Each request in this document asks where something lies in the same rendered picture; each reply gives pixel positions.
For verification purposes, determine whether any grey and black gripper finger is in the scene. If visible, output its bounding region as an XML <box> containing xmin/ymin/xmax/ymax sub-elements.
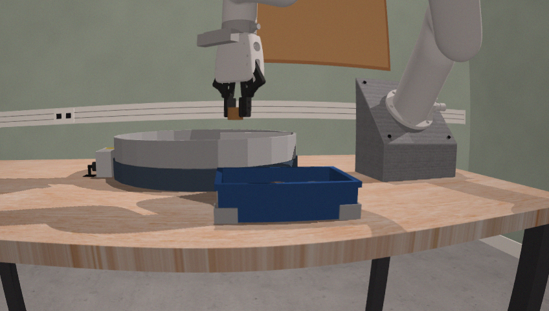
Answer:
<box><xmin>239</xmin><ymin>60</ymin><xmax>265</xmax><ymax>117</ymax></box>
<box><xmin>212</xmin><ymin>79</ymin><xmax>236</xmax><ymax>117</ymax></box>

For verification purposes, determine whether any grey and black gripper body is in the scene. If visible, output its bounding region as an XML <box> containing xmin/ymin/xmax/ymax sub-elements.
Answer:
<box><xmin>215</xmin><ymin>32</ymin><xmax>264</xmax><ymax>84</ymax></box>

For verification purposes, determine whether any blue plastic crate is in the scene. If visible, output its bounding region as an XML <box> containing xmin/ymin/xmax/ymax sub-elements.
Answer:
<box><xmin>214</xmin><ymin>166</ymin><xmax>363</xmax><ymax>223</ymax></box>

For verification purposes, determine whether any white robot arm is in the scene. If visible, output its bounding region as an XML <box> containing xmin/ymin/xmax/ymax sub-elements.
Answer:
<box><xmin>197</xmin><ymin>0</ymin><xmax>482</xmax><ymax>130</ymax></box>

